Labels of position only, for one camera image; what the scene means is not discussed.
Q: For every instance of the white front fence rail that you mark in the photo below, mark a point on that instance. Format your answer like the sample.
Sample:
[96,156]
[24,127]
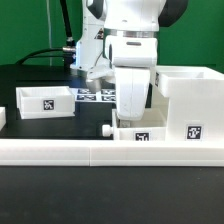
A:
[37,152]

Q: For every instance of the white left fence rail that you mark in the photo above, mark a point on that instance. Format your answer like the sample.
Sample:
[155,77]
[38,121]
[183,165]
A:
[2,117]

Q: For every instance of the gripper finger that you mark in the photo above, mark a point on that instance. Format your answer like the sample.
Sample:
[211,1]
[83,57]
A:
[124,124]

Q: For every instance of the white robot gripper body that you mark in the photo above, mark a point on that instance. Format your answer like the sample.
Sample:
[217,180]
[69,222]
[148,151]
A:
[132,60]

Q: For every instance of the white drawer cabinet housing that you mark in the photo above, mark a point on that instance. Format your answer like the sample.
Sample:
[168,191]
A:
[192,100]

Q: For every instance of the white drawer box with knob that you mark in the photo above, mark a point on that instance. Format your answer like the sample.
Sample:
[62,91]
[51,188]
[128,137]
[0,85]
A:
[152,127]

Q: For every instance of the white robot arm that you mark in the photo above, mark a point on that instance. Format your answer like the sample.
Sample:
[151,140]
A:
[122,18]

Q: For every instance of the white rear drawer box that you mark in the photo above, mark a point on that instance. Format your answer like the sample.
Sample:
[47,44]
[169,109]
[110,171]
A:
[45,102]

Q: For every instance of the fiducial marker sheet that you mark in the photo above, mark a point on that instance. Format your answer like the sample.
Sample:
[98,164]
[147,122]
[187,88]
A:
[85,95]

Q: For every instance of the white fence rail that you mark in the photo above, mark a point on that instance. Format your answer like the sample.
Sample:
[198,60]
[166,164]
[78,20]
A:
[37,152]
[2,117]

